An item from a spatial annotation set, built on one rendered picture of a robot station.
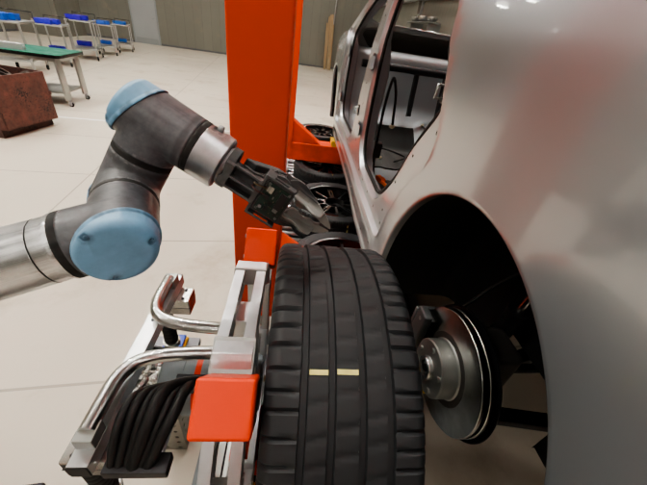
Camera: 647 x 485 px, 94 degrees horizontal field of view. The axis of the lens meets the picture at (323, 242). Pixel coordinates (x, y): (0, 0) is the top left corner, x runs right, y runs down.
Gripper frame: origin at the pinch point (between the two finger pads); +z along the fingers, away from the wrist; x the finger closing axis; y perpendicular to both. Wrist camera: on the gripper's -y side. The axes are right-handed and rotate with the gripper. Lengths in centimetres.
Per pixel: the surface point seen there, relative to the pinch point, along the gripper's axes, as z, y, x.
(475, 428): 52, 11, -17
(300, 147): 3, -239, -6
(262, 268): -4.3, -2.3, -15.5
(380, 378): 14.5, 22.2, -9.3
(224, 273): 1, -147, -106
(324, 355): 6.5, 20.0, -11.5
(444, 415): 56, 2, -25
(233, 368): -3.0, 18.4, -21.8
